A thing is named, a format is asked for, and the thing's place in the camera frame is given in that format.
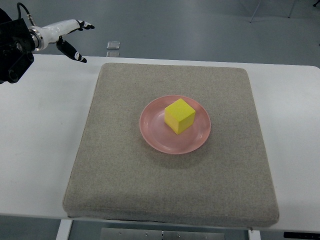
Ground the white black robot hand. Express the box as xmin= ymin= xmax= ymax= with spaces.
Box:
xmin=28 ymin=19 xmax=95 ymax=63

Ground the yellow foam block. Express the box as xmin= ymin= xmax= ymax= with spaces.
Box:
xmin=164 ymin=98 xmax=196 ymax=135

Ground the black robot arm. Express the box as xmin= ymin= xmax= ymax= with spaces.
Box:
xmin=0 ymin=9 xmax=35 ymax=84

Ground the upper floor socket plate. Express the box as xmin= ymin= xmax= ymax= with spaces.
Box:
xmin=106 ymin=41 xmax=121 ymax=50

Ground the floor socket plate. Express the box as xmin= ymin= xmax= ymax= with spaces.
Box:
xmin=106 ymin=51 xmax=120 ymax=58
xmin=106 ymin=41 xmax=121 ymax=50

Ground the lower floor socket plate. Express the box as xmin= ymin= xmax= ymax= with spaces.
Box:
xmin=106 ymin=51 xmax=120 ymax=58

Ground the pink plastic plate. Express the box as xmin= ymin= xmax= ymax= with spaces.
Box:
xmin=139 ymin=95 xmax=211 ymax=155

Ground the beige fabric cushion mat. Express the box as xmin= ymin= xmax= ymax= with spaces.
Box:
xmin=62 ymin=63 xmax=280 ymax=228

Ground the metal chair leg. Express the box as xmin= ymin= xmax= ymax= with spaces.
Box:
xmin=249 ymin=0 xmax=262 ymax=23

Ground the white table leg frame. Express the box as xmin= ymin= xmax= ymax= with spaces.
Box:
xmin=56 ymin=219 xmax=73 ymax=240

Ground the grey metal base plate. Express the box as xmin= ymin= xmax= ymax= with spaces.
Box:
xmin=99 ymin=228 xmax=226 ymax=240

